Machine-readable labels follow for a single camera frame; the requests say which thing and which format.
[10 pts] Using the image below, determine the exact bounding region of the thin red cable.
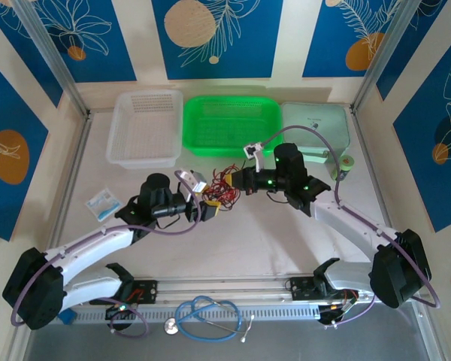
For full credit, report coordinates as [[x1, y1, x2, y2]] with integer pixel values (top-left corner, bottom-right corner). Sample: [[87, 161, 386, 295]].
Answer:
[[202, 163, 245, 210], [204, 176, 244, 211]]

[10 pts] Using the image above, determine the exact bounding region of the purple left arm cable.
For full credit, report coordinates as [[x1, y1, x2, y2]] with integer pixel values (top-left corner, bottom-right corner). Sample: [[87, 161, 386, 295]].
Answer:
[[10, 169, 202, 338]]

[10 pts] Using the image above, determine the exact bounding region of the blue block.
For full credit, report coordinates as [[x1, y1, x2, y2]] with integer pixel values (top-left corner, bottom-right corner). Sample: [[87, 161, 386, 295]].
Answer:
[[56, 308, 77, 325]]

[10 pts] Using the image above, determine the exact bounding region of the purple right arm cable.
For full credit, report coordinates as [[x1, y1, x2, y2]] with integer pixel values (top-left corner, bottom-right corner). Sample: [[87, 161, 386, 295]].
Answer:
[[262, 126, 441, 330]]

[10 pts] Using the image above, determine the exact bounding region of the white packet with blue print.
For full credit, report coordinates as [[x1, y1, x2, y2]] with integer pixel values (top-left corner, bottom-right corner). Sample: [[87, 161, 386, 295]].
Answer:
[[84, 187, 123, 221]]

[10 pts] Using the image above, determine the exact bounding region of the blue stethoscope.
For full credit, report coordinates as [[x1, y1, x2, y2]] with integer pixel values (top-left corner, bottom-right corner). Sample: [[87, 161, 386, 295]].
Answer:
[[163, 295, 256, 344]]

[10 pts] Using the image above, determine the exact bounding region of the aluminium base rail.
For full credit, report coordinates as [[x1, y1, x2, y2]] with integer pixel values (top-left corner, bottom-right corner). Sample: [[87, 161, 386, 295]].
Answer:
[[65, 277, 377, 304]]

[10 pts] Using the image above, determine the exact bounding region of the aluminium frame post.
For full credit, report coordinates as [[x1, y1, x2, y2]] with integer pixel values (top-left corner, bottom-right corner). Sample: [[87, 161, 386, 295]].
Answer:
[[351, 0, 437, 114], [13, 0, 91, 117]]

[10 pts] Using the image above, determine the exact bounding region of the white plastic basket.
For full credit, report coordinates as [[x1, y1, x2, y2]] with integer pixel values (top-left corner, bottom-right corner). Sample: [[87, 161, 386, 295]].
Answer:
[[105, 89, 184, 169]]

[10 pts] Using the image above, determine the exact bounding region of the aluminium table side rail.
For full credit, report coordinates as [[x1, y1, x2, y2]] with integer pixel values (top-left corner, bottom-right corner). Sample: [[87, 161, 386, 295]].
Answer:
[[5, 111, 95, 361], [351, 107, 443, 361]]

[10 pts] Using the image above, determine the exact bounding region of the green plastic basket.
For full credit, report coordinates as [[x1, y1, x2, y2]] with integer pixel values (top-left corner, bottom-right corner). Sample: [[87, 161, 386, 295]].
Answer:
[[183, 96, 283, 158]]

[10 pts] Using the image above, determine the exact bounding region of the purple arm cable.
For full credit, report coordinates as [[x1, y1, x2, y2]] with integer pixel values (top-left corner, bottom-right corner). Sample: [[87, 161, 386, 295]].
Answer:
[[262, 126, 441, 330], [10, 169, 202, 338]]

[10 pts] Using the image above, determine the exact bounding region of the small black controller board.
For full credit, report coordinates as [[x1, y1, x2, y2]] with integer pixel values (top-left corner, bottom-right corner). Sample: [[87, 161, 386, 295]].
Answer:
[[104, 303, 137, 321], [317, 302, 356, 325]]

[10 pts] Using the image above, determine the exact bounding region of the grey slotted cable duct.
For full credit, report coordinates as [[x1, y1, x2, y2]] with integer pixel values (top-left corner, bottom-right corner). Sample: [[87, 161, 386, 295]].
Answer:
[[33, 302, 321, 325]]

